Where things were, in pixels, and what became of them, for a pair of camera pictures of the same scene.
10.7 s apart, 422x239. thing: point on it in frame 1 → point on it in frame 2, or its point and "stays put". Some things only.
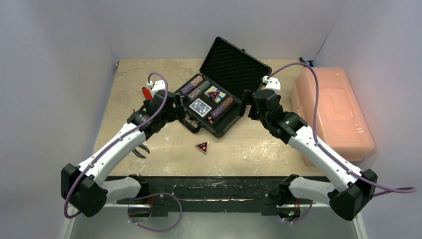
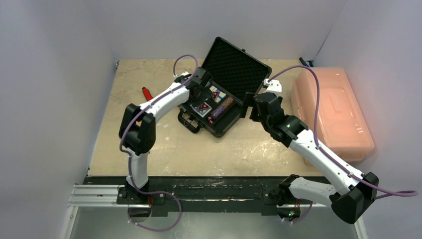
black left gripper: x=176 y=112 → x=205 y=94
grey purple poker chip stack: x=218 y=111 stays put
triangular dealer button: x=213 y=94 stays put
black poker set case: x=212 y=99 stays put
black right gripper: x=249 y=102 stays put
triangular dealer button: x=203 y=146 → x=203 y=106
